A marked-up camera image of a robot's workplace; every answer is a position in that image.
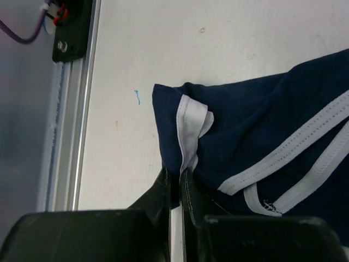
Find navy blue underwear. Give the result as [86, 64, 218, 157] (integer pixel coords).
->
[151, 48, 349, 219]

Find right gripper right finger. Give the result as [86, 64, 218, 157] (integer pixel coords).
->
[180, 170, 348, 261]

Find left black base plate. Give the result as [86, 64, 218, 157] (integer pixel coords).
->
[52, 0, 93, 63]

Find aluminium mounting rail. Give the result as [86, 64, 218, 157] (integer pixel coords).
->
[36, 1, 101, 212]

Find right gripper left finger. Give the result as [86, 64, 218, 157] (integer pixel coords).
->
[1, 169, 171, 261]

